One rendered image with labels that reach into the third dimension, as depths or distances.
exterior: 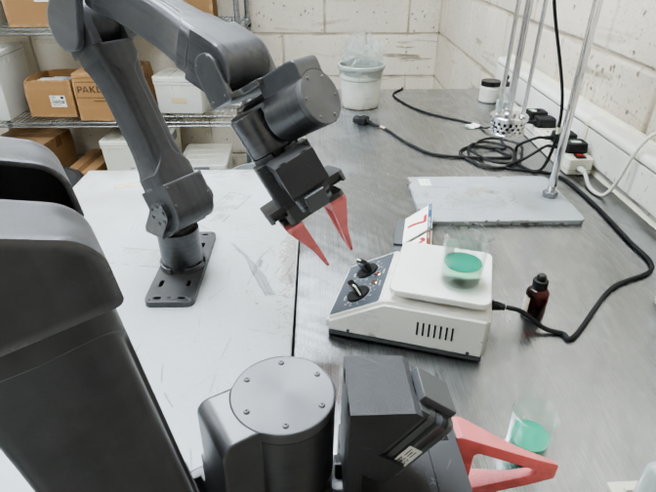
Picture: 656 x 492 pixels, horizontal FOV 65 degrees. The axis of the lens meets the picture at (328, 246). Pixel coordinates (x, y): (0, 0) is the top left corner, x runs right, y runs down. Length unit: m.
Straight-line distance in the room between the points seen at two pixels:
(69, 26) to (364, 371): 0.60
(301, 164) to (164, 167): 0.28
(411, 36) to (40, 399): 2.89
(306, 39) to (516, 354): 2.47
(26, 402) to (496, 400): 0.52
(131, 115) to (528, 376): 0.60
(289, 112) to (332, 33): 2.45
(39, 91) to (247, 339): 2.45
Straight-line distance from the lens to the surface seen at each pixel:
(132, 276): 0.85
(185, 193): 0.74
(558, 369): 0.70
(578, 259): 0.93
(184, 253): 0.79
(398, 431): 0.28
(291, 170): 0.50
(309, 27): 2.96
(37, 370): 0.19
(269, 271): 0.81
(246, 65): 0.58
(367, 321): 0.65
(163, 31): 0.64
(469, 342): 0.65
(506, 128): 0.98
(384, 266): 0.71
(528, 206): 1.05
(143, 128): 0.74
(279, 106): 0.53
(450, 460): 0.35
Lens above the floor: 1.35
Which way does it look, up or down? 31 degrees down
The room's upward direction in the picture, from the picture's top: straight up
